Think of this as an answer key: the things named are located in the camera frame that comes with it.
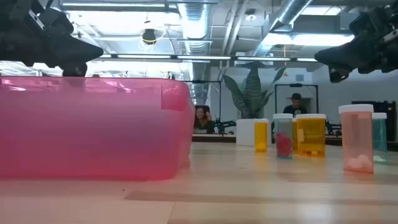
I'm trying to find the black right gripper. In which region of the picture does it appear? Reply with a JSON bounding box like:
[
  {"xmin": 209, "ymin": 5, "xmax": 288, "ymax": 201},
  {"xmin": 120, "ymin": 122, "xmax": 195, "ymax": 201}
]
[{"xmin": 314, "ymin": 27, "xmax": 398, "ymax": 83}]

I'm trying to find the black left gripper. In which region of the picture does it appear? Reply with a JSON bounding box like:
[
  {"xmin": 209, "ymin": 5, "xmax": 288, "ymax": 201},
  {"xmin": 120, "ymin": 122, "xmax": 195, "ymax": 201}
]
[{"xmin": 0, "ymin": 12, "xmax": 104, "ymax": 77}]

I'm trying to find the large amber pill bottle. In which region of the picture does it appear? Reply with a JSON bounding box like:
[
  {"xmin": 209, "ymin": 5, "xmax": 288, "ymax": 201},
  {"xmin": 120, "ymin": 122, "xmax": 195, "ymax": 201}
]
[{"xmin": 295, "ymin": 113, "xmax": 327, "ymax": 157}]

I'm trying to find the large pink pill bottle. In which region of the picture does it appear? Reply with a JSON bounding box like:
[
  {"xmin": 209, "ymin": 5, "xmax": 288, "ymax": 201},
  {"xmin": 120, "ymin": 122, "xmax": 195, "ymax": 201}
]
[{"xmin": 338, "ymin": 104, "xmax": 375, "ymax": 174}]

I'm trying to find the small yellow pill bottle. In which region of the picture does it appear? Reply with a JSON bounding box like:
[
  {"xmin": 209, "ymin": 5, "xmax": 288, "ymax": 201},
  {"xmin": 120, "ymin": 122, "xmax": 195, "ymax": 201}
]
[{"xmin": 254, "ymin": 118, "xmax": 269, "ymax": 154}]

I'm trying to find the pink translucent plastic bin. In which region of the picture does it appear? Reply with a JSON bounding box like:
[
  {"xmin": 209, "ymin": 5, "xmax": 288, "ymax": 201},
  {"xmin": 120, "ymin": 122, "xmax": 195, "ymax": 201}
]
[{"xmin": 0, "ymin": 76, "xmax": 196, "ymax": 182}]

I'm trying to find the person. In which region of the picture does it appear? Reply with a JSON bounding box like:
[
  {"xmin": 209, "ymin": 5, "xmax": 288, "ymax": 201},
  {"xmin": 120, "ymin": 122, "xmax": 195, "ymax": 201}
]
[
  {"xmin": 282, "ymin": 92, "xmax": 308, "ymax": 118},
  {"xmin": 193, "ymin": 105, "xmax": 216, "ymax": 134}
]

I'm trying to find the black cabinet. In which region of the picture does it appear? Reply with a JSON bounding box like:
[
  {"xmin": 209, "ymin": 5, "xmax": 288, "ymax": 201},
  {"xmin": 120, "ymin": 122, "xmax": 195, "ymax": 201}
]
[{"xmin": 351, "ymin": 100, "xmax": 398, "ymax": 142}]

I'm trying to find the black dome ceiling fixture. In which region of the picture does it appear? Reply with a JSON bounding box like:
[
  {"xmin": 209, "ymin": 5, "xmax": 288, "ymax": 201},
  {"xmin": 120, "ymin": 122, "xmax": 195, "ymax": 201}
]
[{"xmin": 141, "ymin": 28, "xmax": 157, "ymax": 45}]

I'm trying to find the green striped leafy plant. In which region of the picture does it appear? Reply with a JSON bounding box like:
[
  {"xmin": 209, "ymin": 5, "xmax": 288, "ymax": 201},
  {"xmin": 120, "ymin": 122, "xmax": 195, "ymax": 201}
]
[{"xmin": 221, "ymin": 63, "xmax": 287, "ymax": 120}]

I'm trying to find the white plant pot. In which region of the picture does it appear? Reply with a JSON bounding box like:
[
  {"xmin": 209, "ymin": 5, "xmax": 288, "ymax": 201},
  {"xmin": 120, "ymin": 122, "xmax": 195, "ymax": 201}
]
[{"xmin": 236, "ymin": 118, "xmax": 272, "ymax": 147}]

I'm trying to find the long ceiling light strip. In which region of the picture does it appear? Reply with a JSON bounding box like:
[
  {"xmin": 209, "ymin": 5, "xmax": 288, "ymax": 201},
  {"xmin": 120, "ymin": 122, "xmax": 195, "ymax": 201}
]
[{"xmin": 93, "ymin": 53, "xmax": 320, "ymax": 63}]

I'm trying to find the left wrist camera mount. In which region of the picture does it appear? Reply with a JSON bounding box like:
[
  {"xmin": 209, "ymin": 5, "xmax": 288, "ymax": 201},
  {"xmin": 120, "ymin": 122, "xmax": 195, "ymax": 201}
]
[{"xmin": 12, "ymin": 0, "xmax": 75, "ymax": 37}]

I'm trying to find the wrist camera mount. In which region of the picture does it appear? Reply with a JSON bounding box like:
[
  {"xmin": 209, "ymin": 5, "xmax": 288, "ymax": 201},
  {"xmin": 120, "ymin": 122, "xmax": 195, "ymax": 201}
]
[
  {"xmin": 12, "ymin": 0, "xmax": 75, "ymax": 37},
  {"xmin": 348, "ymin": 4, "xmax": 392, "ymax": 37}
]

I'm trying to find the black background gantry frame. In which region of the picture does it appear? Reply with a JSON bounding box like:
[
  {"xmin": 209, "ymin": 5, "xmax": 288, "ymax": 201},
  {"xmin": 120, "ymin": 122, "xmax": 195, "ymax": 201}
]
[
  {"xmin": 182, "ymin": 80, "xmax": 223, "ymax": 123},
  {"xmin": 274, "ymin": 83, "xmax": 319, "ymax": 114}
]

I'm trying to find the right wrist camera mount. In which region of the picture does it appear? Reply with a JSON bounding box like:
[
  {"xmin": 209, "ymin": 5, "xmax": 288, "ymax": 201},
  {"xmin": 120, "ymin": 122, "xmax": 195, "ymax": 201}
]
[{"xmin": 348, "ymin": 4, "xmax": 392, "ymax": 37}]

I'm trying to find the silver smooth ceiling duct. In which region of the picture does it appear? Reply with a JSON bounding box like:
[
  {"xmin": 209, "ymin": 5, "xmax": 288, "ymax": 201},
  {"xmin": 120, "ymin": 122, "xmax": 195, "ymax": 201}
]
[{"xmin": 251, "ymin": 0, "xmax": 313, "ymax": 57}]

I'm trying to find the silver ribbed ceiling duct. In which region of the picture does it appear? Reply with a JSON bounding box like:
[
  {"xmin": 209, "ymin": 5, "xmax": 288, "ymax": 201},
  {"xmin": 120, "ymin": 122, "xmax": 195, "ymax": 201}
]
[{"xmin": 177, "ymin": 2, "xmax": 214, "ymax": 56}]

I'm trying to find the black aluminium table frame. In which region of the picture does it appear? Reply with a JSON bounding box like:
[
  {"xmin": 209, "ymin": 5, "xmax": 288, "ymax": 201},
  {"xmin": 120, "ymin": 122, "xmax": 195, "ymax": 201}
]
[{"xmin": 192, "ymin": 133, "xmax": 398, "ymax": 147}]

